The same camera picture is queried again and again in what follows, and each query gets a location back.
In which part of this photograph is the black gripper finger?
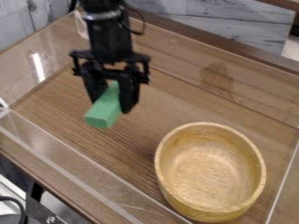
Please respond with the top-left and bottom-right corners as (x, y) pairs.
(117, 73), (140, 114)
(81, 70), (108, 102)

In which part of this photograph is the black cable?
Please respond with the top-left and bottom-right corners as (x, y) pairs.
(120, 5), (147, 37)

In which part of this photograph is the green rectangular block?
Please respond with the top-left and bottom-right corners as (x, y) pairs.
(84, 81), (121, 129)

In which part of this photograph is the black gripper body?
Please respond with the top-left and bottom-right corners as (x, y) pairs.
(69, 50), (151, 84)

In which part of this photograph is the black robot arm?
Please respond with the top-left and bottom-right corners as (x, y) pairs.
(69, 0), (151, 114)

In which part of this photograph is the light wooden bowl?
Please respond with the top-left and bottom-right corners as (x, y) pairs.
(154, 122), (267, 223)

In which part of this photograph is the black metal table leg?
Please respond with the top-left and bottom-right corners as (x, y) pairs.
(24, 182), (67, 224)

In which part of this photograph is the clear acrylic corner bracket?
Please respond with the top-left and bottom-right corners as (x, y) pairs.
(75, 10), (89, 39)

